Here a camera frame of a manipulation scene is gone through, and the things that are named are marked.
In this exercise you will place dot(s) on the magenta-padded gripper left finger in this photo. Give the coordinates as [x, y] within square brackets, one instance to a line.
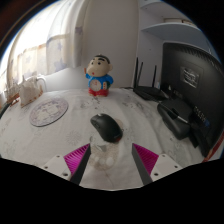
[77, 158]

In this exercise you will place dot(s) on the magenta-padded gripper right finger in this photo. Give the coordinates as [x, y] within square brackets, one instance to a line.
[146, 158]

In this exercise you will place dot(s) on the black computer mouse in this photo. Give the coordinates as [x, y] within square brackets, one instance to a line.
[106, 127]

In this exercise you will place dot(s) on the round purple printed mouse pad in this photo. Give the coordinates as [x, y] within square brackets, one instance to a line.
[48, 111]

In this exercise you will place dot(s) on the white printed tablecloth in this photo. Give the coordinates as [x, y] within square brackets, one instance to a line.
[143, 123]

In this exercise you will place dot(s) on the black desk device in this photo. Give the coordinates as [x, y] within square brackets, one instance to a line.
[175, 118]

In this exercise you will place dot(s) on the black router with antennas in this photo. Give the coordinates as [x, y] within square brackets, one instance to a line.
[150, 92]

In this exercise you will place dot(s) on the red packet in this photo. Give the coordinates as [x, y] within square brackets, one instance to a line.
[216, 148]

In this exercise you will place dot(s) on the white jug with cloth cover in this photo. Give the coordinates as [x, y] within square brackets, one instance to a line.
[30, 92]

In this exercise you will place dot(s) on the cartoon boy figurine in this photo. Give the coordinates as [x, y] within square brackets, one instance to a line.
[98, 78]

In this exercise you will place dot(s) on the black computer monitor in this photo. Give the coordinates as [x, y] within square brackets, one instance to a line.
[193, 86]

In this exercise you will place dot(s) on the black keyboard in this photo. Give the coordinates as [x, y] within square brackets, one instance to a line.
[4, 110]

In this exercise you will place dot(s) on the wooden rack with bottles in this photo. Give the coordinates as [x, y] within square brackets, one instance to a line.
[12, 91]

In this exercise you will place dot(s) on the white star-print curtain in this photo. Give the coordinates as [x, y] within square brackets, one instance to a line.
[46, 43]

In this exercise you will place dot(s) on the white wall shelf unit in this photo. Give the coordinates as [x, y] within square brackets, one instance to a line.
[170, 30]

